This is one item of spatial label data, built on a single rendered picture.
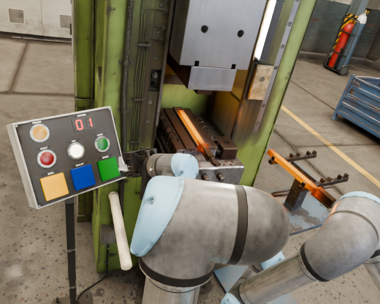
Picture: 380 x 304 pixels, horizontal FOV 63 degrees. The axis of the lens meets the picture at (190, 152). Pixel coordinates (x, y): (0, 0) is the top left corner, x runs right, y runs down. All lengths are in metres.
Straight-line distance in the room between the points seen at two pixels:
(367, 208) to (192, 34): 0.81
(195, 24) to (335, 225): 0.82
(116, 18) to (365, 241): 1.07
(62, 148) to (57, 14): 5.45
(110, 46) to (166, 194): 0.96
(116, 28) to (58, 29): 5.26
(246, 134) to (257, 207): 1.28
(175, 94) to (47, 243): 1.28
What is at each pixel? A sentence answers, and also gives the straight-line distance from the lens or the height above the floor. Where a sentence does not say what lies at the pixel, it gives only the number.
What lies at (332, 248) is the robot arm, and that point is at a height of 1.24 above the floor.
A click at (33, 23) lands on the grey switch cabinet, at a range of 6.55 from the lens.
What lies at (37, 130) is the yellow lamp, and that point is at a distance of 1.10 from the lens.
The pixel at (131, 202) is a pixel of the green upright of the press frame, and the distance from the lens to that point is 1.73.
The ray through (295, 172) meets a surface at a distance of 1.50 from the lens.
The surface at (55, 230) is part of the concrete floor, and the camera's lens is 2.39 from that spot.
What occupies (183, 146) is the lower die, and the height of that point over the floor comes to 0.98.
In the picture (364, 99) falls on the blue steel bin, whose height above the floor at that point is 0.46.
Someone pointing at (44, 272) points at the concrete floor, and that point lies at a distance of 2.17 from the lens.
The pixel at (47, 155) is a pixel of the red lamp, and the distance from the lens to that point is 1.11.
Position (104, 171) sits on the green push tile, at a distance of 1.18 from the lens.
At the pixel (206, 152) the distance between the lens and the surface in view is 1.37.
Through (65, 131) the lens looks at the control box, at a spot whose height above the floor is 1.15.
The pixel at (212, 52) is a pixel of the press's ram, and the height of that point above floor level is 1.42.
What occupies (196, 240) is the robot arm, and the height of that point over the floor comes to 1.41.
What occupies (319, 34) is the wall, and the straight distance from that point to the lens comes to 9.39.
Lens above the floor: 1.71
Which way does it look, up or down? 31 degrees down
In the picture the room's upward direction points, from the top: 12 degrees clockwise
